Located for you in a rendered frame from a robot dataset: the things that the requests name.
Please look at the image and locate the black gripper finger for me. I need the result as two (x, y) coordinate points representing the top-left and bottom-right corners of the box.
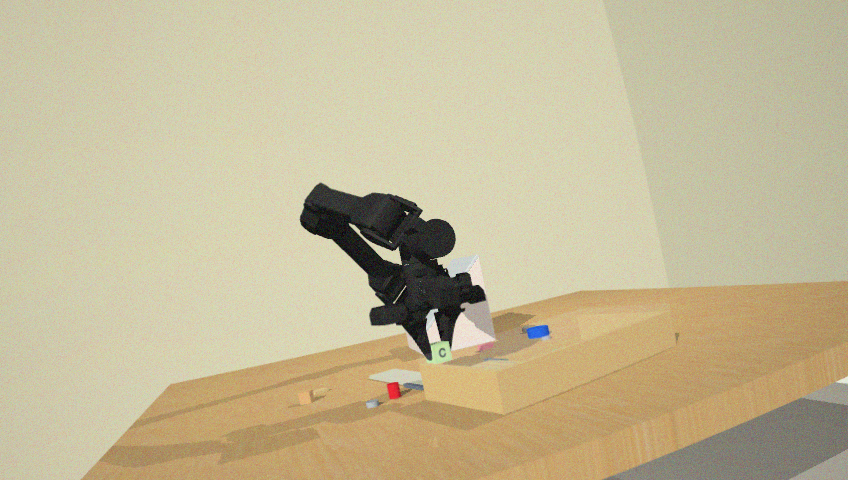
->
(396, 318), (432, 355)
(434, 308), (465, 347)

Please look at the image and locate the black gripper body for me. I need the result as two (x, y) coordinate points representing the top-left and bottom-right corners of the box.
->
(369, 259), (486, 326)

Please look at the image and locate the red cylinder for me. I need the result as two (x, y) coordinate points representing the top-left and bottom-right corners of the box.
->
(387, 382), (401, 399)

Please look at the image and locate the blue short cylinder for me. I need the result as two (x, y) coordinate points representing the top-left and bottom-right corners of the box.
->
(527, 325), (550, 339)

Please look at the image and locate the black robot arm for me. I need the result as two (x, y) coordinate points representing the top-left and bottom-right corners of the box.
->
(300, 182), (473, 309)

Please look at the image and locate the light green labelled cube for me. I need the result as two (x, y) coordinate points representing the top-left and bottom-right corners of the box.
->
(430, 341), (450, 352)

